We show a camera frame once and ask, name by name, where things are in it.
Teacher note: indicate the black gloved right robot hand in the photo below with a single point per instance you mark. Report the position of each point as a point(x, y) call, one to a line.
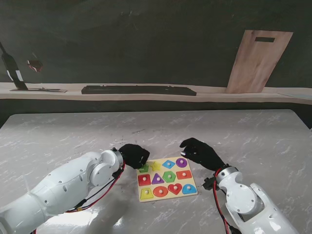
point(204, 156)

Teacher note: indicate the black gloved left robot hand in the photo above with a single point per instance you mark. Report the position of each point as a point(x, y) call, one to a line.
point(134, 154)

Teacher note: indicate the green pentagon puzzle piece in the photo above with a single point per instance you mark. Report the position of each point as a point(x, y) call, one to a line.
point(144, 168)

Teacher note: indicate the purple circle puzzle piece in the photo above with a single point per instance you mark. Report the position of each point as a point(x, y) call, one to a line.
point(181, 162)

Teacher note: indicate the red square puzzle piece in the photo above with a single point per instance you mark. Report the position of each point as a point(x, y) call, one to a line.
point(144, 180)

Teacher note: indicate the orange rectangle puzzle piece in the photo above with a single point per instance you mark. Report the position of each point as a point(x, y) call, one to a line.
point(184, 174)

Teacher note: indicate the purple triangle puzzle piece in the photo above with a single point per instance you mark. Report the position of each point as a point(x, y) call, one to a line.
point(158, 179)

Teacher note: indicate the blue diamond puzzle piece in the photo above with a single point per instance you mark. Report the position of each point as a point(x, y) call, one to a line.
point(169, 164)

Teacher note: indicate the blue semicircle puzzle piece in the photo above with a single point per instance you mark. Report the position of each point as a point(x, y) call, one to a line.
point(189, 189)

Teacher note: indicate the yellow trapezoid puzzle piece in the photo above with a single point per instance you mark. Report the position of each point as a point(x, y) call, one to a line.
point(146, 193)

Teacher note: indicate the green hexagon puzzle piece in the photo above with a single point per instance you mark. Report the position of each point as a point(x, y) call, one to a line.
point(169, 176)

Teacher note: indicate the red heart puzzle piece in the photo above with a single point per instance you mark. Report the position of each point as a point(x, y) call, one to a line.
point(175, 188)

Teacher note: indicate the orange oval puzzle piece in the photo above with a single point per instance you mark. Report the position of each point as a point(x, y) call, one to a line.
point(161, 190)

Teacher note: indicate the yellow wooden shape puzzle board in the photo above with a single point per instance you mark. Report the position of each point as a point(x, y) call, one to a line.
point(170, 197)

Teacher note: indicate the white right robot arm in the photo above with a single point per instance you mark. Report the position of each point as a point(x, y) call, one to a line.
point(248, 204)

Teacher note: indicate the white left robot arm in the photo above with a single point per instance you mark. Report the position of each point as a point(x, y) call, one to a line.
point(61, 187)

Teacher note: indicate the wooden cutting board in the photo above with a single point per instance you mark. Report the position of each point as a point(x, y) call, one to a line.
point(258, 63)

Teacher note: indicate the light wooden shelf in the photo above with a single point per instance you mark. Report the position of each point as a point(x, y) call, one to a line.
point(207, 96)

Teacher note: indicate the long black tray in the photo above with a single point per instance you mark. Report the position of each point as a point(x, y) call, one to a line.
point(139, 90)

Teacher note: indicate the flat tray under bottle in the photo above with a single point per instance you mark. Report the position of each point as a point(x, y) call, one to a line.
point(48, 90)

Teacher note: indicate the wine glass with red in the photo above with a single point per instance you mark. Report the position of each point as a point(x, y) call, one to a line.
point(35, 65)

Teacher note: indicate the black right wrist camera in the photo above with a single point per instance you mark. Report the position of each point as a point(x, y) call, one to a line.
point(208, 185)

